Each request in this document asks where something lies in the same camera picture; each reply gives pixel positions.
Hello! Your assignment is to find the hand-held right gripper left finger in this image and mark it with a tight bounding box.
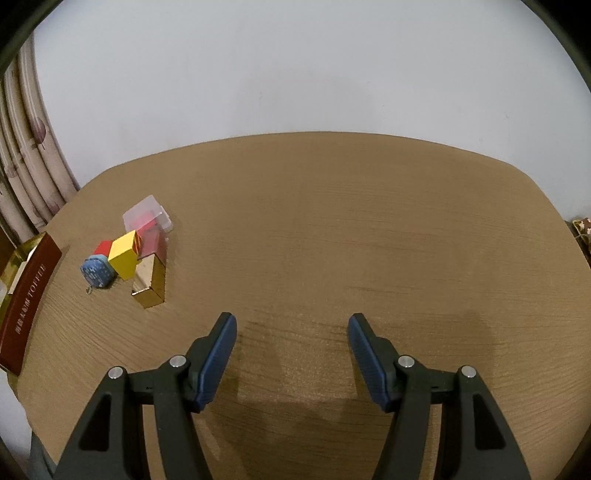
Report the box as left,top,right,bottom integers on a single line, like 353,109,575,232
54,312,238,480

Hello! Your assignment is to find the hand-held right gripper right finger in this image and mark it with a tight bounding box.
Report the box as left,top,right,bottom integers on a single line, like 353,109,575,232
348,313,532,480

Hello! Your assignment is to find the gold rectangular box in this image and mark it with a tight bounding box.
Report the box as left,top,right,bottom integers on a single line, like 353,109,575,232
131,264,166,309

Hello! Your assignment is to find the yellow cube box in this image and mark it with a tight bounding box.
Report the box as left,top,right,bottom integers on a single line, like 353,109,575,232
108,230,140,281

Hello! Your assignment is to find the red and gold box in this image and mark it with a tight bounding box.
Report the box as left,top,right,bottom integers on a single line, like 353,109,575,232
134,220,168,271

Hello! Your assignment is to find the blue hexagonal tape measure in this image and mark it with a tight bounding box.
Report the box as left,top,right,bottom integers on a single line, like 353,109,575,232
79,258,115,288

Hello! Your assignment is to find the clear plastic box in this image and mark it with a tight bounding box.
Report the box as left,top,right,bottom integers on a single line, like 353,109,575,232
123,195,175,234

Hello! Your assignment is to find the dark red gift box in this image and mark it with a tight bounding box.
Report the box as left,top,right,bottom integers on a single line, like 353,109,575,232
0,232,62,376

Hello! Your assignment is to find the floral patterned object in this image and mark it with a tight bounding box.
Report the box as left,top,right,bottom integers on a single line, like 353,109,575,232
573,215,591,254

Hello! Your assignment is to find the floral curtain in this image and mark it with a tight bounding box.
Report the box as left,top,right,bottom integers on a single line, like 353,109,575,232
0,39,81,245

